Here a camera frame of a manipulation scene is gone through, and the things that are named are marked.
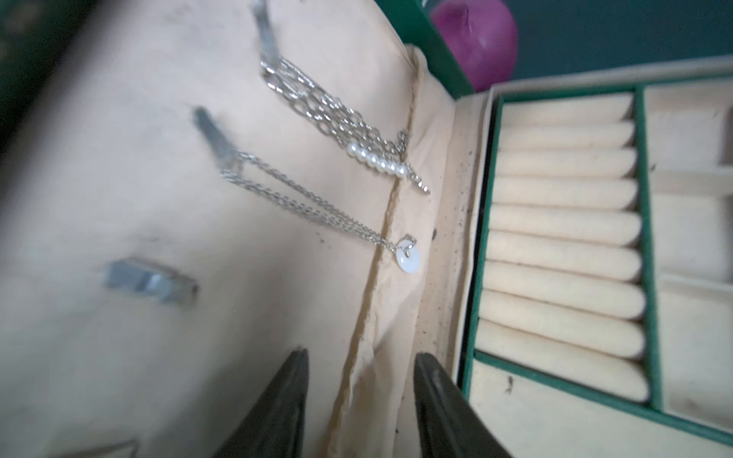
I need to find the purple ball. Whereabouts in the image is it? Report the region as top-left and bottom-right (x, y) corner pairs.
(429, 0), (518, 93)

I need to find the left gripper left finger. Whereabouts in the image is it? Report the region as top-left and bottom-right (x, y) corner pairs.
(214, 347), (309, 457)

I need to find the necklace hanging in lid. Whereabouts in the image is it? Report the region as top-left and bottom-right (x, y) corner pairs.
(220, 150), (423, 275)

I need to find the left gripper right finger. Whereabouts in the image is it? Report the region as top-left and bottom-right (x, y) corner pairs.
(413, 352), (510, 458)

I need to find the green jewelry box beige lining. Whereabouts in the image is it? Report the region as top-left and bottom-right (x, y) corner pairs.
(1, 1), (732, 457)

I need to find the silver jewelry chain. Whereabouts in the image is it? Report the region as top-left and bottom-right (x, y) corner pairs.
(258, 55), (431, 196)

